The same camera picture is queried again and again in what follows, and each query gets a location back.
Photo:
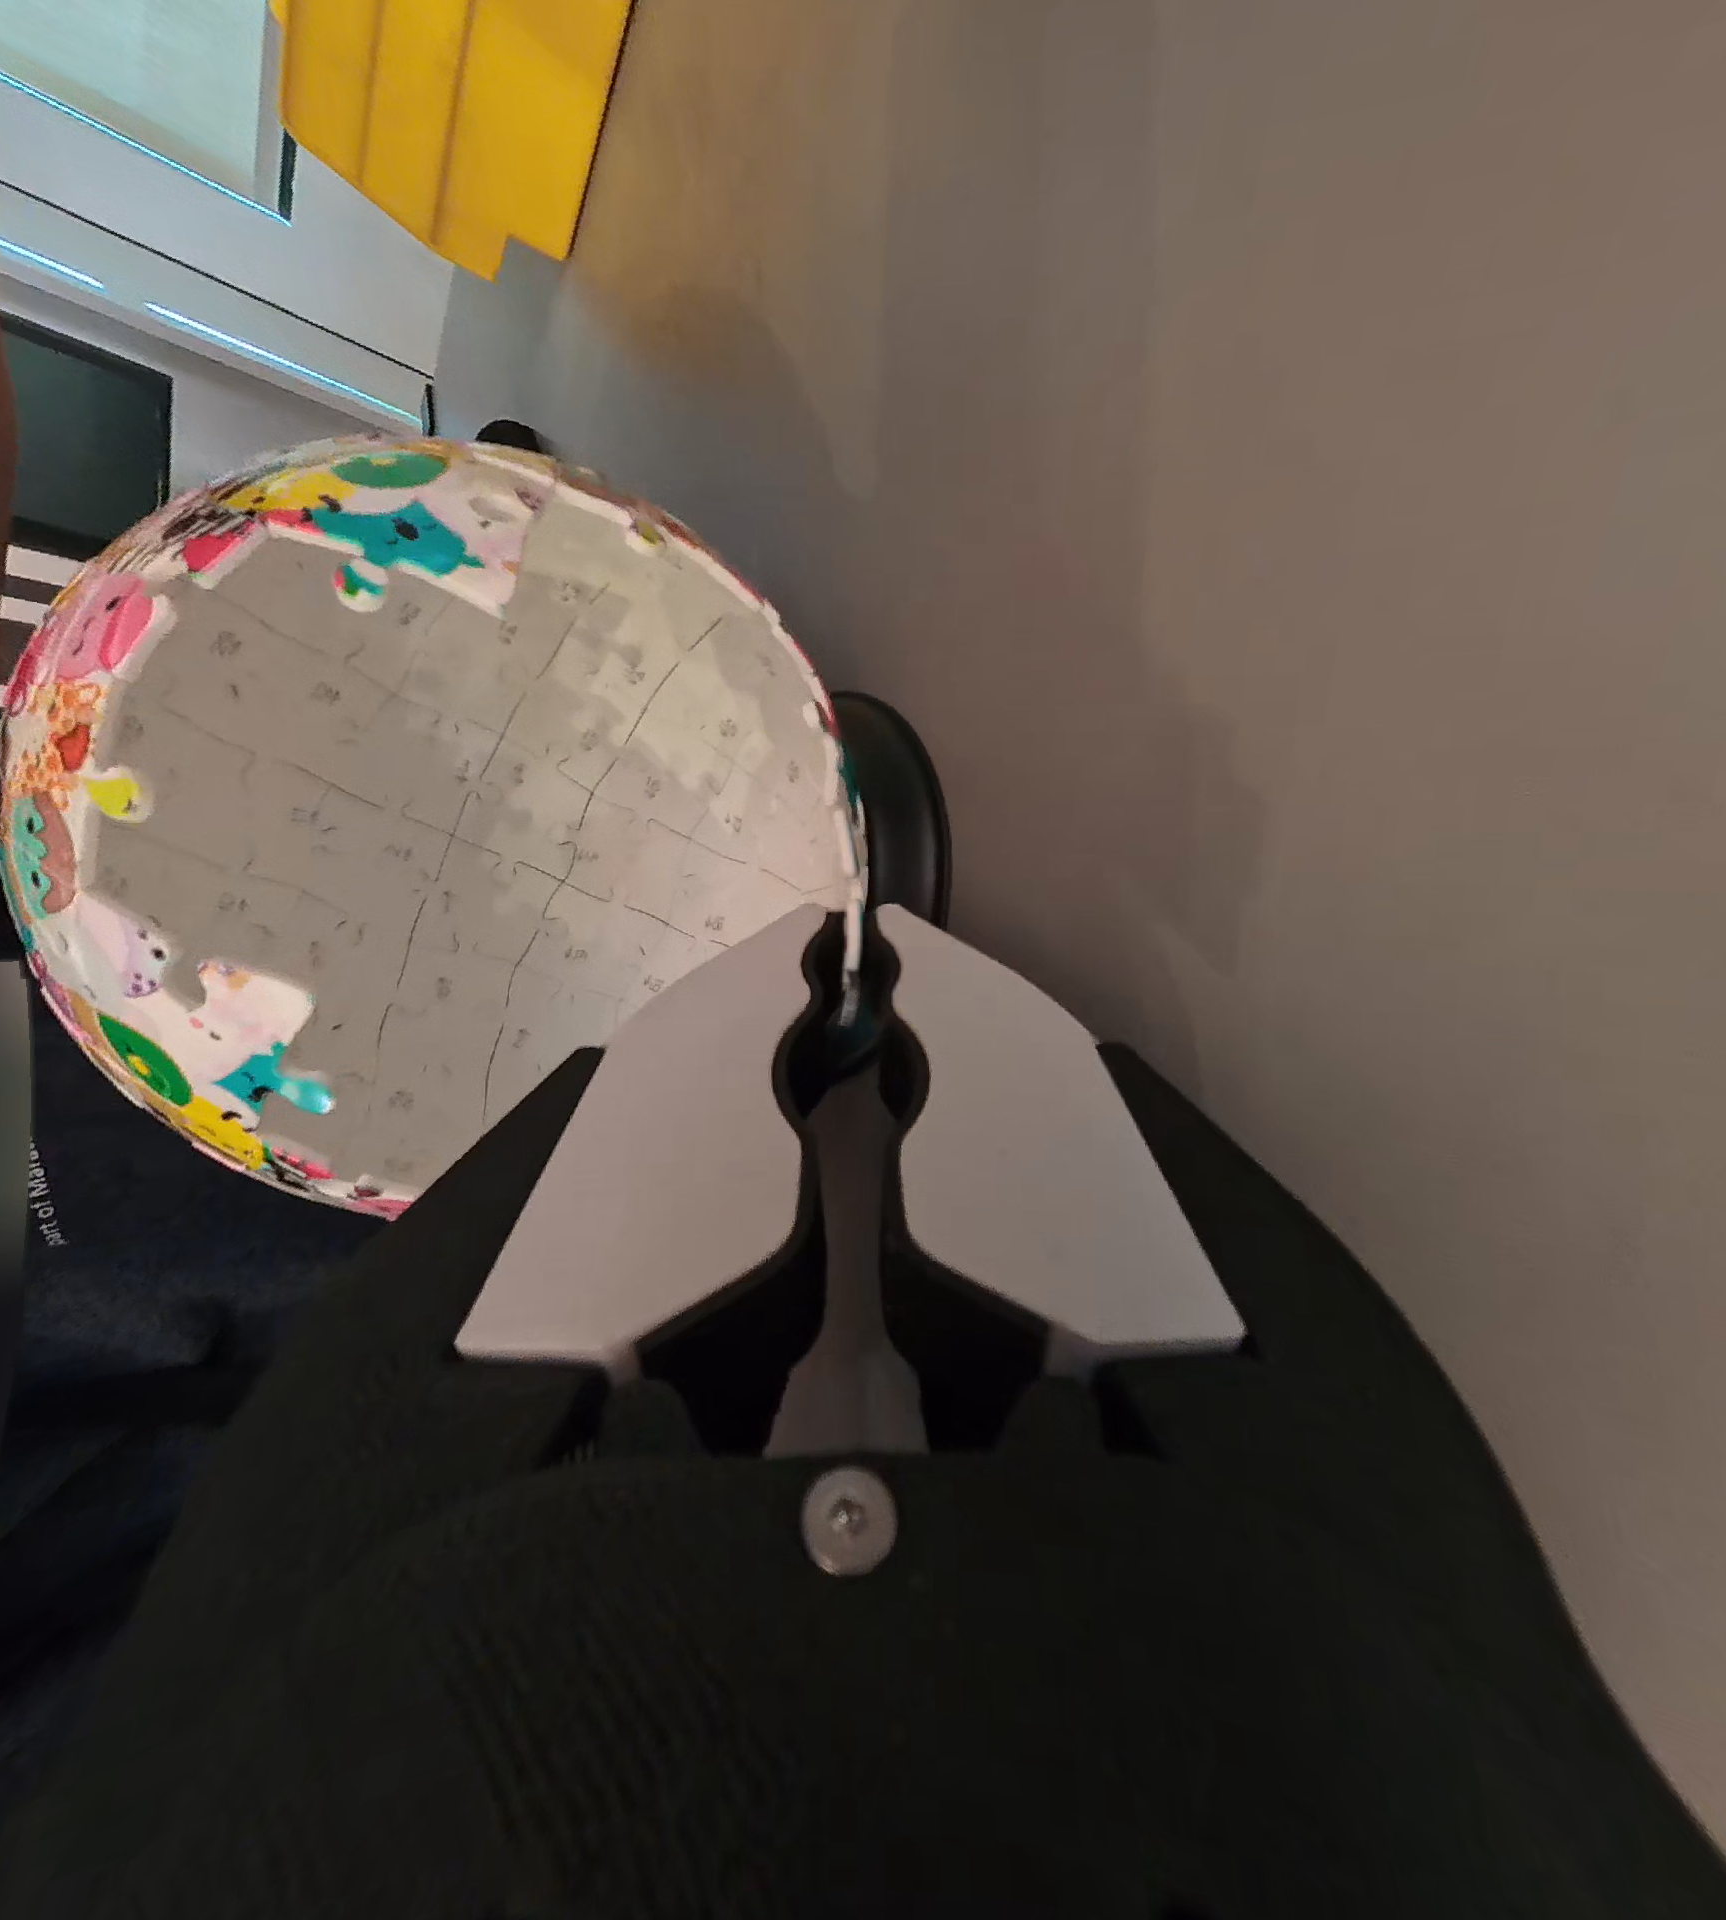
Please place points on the colourful puzzle ball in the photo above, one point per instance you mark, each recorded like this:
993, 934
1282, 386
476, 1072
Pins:
429, 780

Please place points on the yellow plastic bin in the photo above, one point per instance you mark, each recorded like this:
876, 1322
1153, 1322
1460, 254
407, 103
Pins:
459, 120

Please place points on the black ball stand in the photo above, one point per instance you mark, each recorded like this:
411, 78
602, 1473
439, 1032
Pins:
909, 811

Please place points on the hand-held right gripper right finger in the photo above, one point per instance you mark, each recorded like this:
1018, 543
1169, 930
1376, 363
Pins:
1042, 1184

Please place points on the person's dark blue clothing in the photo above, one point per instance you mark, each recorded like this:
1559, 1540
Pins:
173, 1321

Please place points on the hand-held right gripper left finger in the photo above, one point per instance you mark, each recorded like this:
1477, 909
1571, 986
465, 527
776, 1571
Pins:
653, 1184

